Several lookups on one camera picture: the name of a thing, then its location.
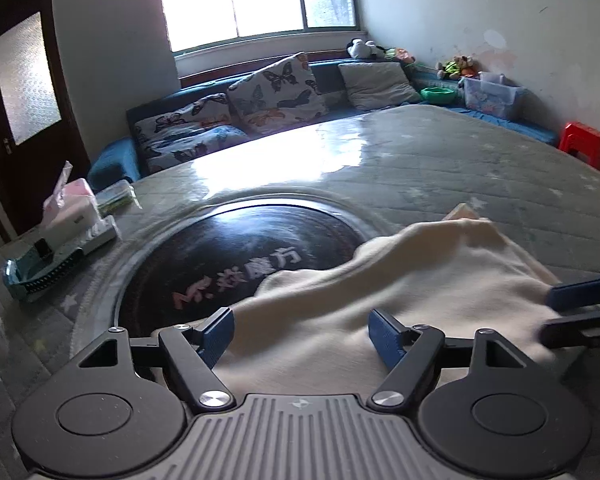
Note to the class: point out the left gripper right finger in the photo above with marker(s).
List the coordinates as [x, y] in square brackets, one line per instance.
[410, 355]

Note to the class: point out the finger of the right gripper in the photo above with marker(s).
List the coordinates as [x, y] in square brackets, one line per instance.
[578, 295]
[572, 331]

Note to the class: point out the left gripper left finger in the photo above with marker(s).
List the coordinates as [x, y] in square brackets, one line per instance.
[190, 353]

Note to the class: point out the cream beige garment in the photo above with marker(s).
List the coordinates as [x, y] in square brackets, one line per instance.
[305, 331]

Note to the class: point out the round black induction plate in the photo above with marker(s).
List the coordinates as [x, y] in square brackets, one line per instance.
[221, 256]

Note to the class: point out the white remote control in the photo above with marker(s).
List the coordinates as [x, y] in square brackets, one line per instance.
[103, 232]

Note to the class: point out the red plastic stool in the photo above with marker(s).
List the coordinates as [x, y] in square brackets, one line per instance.
[581, 141]

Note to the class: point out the green packet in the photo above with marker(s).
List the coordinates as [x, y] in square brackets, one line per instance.
[118, 196]

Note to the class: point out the teal black basket tool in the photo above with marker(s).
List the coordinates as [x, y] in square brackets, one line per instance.
[39, 270]

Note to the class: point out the grey quilted star tablecloth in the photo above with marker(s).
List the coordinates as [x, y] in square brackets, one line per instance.
[394, 167]

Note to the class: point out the white tissue box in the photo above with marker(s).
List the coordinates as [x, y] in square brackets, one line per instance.
[69, 212]

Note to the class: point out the left butterfly pillow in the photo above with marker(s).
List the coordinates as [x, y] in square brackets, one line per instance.
[194, 131]

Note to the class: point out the butterfly pillow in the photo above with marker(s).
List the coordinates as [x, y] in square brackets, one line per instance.
[279, 96]
[194, 131]

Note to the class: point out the clear plastic storage box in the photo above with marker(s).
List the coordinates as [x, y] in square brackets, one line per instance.
[503, 101]

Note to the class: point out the blue corner sofa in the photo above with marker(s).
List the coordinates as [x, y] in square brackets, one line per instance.
[121, 159]

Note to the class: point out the stuffed toys pile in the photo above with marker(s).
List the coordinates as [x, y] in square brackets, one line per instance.
[457, 68]

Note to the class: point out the dark wooden door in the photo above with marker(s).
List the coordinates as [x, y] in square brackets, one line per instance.
[38, 131]

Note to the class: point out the grey cushion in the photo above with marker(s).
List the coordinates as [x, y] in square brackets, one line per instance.
[372, 86]

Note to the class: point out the right butterfly pillow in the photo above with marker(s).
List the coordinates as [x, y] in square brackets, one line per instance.
[279, 96]

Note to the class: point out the panda plush toy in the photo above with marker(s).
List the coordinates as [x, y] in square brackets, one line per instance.
[361, 50]

